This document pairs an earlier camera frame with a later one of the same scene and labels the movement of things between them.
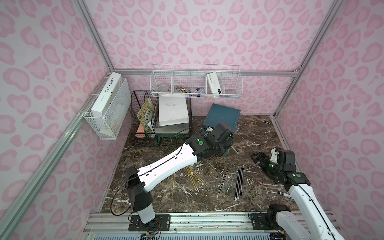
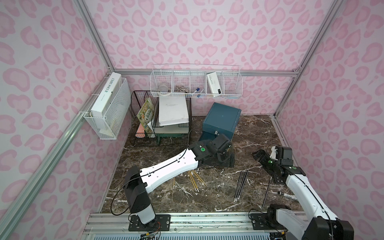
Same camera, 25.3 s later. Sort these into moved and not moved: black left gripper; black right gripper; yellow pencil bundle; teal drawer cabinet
Moved: black left gripper
Not moved: black right gripper; yellow pencil bundle; teal drawer cabinet
